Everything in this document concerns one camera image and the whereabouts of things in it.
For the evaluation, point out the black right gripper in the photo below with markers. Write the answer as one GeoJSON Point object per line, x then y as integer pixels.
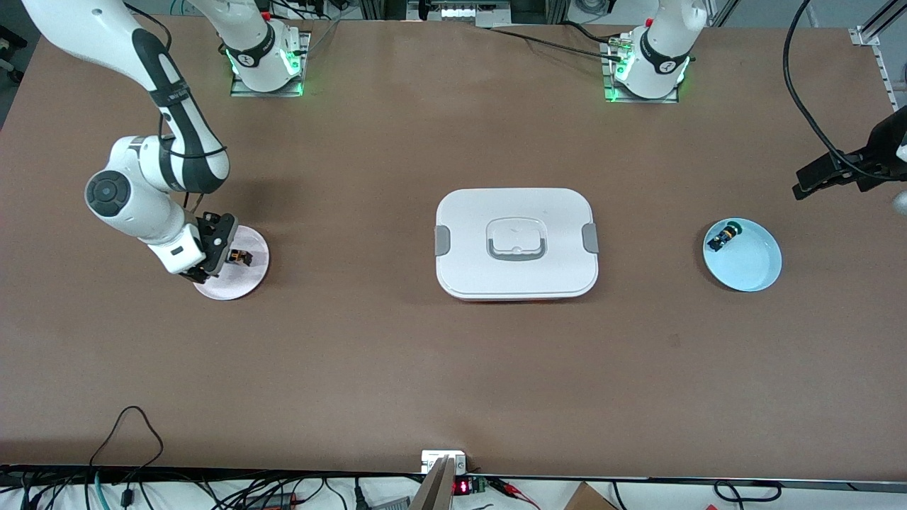
{"type": "Point", "coordinates": [215, 239]}

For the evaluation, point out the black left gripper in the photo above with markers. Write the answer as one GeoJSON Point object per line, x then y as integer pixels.
{"type": "Point", "coordinates": [887, 144]}

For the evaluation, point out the orange push-button switch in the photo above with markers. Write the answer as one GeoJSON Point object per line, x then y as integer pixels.
{"type": "Point", "coordinates": [241, 258]}

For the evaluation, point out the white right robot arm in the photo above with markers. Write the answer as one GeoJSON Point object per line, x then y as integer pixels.
{"type": "Point", "coordinates": [127, 205]}

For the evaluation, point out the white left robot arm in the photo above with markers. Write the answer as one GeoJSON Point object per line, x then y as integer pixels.
{"type": "Point", "coordinates": [662, 49]}

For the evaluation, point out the pink round plate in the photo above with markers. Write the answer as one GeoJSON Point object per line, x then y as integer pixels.
{"type": "Point", "coordinates": [244, 280]}

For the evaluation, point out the light blue round plate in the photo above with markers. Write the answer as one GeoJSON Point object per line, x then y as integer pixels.
{"type": "Point", "coordinates": [751, 265]}

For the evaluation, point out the black power adapter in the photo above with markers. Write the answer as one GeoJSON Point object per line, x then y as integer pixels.
{"type": "Point", "coordinates": [273, 501]}

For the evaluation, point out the small white box device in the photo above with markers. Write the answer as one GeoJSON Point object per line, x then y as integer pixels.
{"type": "Point", "coordinates": [432, 459]}

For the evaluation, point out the black chair part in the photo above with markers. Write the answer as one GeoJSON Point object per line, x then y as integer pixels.
{"type": "Point", "coordinates": [10, 49]}

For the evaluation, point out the white lidded storage box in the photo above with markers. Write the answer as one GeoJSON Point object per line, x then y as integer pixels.
{"type": "Point", "coordinates": [517, 276]}

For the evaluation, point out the wooden wedge board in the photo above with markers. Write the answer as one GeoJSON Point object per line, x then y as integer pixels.
{"type": "Point", "coordinates": [436, 492]}

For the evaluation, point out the red digit display module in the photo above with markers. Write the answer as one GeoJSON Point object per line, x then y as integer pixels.
{"type": "Point", "coordinates": [462, 486]}

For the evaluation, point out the brown cardboard piece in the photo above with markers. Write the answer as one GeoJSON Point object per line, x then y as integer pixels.
{"type": "Point", "coordinates": [588, 499]}

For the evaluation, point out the aluminium table edge rail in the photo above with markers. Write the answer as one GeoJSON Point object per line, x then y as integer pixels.
{"type": "Point", "coordinates": [891, 92]}

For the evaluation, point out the green push-button switch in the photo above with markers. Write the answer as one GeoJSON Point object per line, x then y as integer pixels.
{"type": "Point", "coordinates": [723, 237]}

